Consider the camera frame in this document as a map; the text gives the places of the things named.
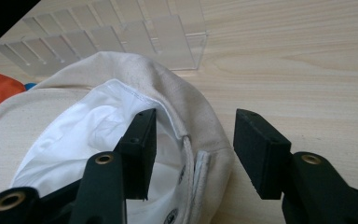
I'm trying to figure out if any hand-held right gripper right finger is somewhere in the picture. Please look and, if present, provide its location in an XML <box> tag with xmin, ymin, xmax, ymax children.
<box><xmin>232</xmin><ymin>108</ymin><xmax>358</xmax><ymax>224</ymax></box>

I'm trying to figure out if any clear acrylic divider rack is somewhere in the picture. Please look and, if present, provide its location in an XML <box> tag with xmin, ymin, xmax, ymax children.
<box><xmin>0</xmin><ymin>0</ymin><xmax>208</xmax><ymax>77</ymax></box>

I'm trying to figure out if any blue and orange cloth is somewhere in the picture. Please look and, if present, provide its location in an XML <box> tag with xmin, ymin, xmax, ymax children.
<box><xmin>0</xmin><ymin>71</ymin><xmax>37</xmax><ymax>123</ymax></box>

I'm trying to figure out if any beige cap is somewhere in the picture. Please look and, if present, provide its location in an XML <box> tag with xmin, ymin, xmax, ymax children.
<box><xmin>0</xmin><ymin>50</ymin><xmax>236</xmax><ymax>224</ymax></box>

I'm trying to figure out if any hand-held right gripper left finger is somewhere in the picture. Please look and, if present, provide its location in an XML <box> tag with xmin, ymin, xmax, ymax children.
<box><xmin>69</xmin><ymin>107</ymin><xmax>158</xmax><ymax>224</ymax></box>

